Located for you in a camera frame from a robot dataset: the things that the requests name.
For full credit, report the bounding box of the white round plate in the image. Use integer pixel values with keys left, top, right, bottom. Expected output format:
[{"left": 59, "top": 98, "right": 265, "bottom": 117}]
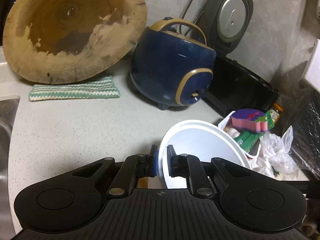
[{"left": 158, "top": 120, "right": 251, "bottom": 189}]

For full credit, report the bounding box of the green snack wrapper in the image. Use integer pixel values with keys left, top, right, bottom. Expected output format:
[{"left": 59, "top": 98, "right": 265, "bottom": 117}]
[{"left": 231, "top": 108, "right": 274, "bottom": 153}]

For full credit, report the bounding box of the pink purple sponge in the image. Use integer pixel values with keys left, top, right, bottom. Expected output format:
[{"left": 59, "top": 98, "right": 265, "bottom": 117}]
[{"left": 230, "top": 108, "right": 268, "bottom": 133}]

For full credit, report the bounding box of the clear plastic bag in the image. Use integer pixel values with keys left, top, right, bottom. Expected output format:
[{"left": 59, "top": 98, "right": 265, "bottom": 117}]
[{"left": 249, "top": 126, "right": 299, "bottom": 180}]

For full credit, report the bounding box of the steel kitchen sink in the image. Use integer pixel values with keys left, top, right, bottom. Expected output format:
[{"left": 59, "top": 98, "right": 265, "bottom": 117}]
[{"left": 0, "top": 98, "right": 20, "bottom": 239}]

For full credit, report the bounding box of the green white knitted cloth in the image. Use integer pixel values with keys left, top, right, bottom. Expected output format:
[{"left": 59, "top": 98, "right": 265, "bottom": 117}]
[{"left": 28, "top": 75, "right": 120, "bottom": 102}]

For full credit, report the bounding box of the glass jar orange lid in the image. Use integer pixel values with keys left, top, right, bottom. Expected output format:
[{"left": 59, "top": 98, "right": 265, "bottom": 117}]
[{"left": 270, "top": 103, "right": 284, "bottom": 124}]

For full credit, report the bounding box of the black rice cooker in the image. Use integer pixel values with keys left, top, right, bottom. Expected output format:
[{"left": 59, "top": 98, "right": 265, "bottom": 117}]
[{"left": 196, "top": 0, "right": 279, "bottom": 116}]

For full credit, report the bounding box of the round wooden cutting board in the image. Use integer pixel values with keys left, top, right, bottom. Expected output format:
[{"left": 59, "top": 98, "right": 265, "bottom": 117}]
[{"left": 3, "top": 0, "right": 147, "bottom": 85}]

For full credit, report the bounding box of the black power cable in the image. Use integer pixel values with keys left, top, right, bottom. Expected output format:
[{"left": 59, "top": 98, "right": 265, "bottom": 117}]
[{"left": 179, "top": 0, "right": 216, "bottom": 36}]

